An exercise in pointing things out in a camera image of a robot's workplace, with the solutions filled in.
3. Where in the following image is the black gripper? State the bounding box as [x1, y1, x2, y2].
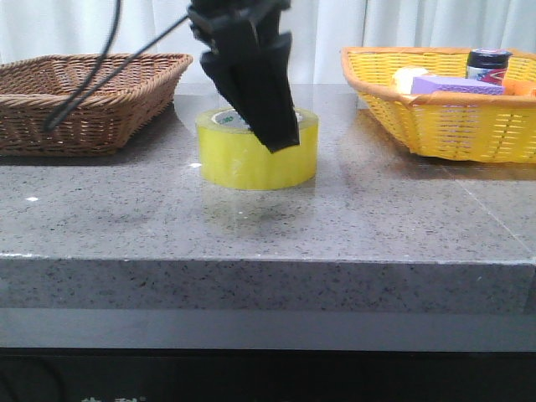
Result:
[188, 1, 300, 153]

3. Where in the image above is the yellow packing tape roll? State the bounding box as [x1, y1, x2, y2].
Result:
[195, 108, 318, 190]

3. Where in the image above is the white curtain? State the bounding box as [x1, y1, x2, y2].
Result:
[1, 0, 535, 84]

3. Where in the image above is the round bread roll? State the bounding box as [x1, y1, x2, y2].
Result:
[391, 66, 430, 94]

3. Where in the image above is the purple sponge block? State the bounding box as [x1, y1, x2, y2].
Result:
[411, 75, 504, 95]

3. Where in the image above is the brown wicker basket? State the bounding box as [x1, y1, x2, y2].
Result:
[1, 53, 193, 157]

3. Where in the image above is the dark can with label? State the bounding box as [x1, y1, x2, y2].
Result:
[466, 49, 513, 85]

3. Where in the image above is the yellow woven plastic basket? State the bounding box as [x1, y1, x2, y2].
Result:
[341, 47, 535, 163]

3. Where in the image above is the orange object in basket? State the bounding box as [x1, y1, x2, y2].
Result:
[502, 78, 536, 97]

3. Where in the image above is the black cable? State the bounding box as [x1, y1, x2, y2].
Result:
[44, 0, 123, 131]
[44, 15, 192, 131]

